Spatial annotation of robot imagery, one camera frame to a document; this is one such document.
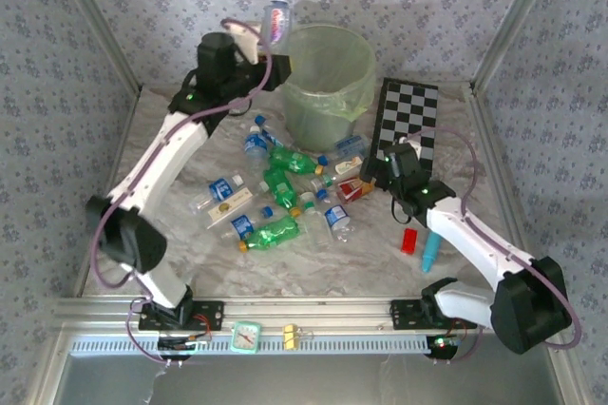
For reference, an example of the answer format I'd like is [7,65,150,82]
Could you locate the clear bottle pale blue label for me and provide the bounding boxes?
[316,134,371,165]

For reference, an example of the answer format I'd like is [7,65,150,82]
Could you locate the clear bottle pink label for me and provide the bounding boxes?
[262,0,293,53]

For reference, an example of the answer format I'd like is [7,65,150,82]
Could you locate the clear bottle without label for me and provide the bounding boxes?
[298,191,333,247]

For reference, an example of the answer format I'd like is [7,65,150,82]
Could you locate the green plastic bottle yellow cap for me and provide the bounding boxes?
[268,146,329,176]
[237,215,302,254]
[262,166,305,219]

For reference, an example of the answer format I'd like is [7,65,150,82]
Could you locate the green plastic bin liner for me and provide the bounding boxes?
[280,22,378,124]

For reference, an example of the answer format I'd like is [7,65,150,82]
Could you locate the translucent plastic bin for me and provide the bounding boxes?
[280,22,378,152]

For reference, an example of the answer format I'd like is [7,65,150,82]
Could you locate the red cardboard box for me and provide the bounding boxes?
[335,176,374,206]

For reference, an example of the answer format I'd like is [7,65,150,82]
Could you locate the red plastic block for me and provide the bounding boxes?
[400,227,420,256]

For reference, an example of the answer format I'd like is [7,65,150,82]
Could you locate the cream printed packet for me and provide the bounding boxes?
[334,157,365,178]

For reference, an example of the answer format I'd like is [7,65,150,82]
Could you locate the teal marker pen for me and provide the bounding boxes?
[421,232,442,274]

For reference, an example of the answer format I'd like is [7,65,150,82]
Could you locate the black and grey checkerboard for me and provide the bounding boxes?
[369,76,441,173]

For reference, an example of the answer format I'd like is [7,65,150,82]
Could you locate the cream box gold emblem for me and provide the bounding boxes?
[205,187,256,231]

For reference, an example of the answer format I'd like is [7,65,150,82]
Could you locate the yellow binder clip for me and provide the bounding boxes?
[281,323,315,351]

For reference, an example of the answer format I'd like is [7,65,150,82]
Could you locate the small teal clock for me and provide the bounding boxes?
[230,319,263,356]

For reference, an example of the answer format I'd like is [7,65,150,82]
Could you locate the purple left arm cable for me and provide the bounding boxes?
[89,17,275,368]

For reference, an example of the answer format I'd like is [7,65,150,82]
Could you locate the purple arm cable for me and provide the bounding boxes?
[402,126,583,366]
[89,17,275,368]

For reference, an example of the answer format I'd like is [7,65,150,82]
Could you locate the aluminium side rail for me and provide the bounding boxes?
[467,83,533,259]
[70,86,143,299]

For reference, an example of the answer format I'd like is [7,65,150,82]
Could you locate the aluminium frame post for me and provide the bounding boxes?
[468,0,567,95]
[45,0,143,95]

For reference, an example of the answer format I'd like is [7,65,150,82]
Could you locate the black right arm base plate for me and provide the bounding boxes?
[389,299,479,330]

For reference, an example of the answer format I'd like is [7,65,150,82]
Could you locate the aluminium table rail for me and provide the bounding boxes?
[54,297,500,333]

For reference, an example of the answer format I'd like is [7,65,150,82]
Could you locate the grey slotted cable duct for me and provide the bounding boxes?
[68,334,460,357]

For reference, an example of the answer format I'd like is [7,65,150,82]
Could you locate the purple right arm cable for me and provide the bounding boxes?
[402,126,583,366]

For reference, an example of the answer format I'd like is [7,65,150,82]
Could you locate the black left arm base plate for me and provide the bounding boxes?
[138,299,225,333]

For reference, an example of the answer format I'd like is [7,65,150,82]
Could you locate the red wires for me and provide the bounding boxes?
[192,313,214,336]

